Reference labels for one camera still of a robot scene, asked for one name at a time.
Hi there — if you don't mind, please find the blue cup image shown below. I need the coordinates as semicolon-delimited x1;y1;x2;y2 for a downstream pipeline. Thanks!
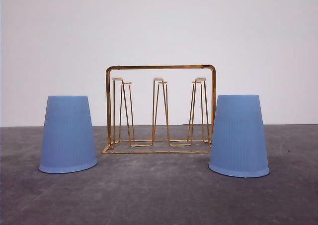
209;95;270;178
39;96;97;173

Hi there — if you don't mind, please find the gold wire cup rack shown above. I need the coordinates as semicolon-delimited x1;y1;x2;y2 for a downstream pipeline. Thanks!
102;64;216;154

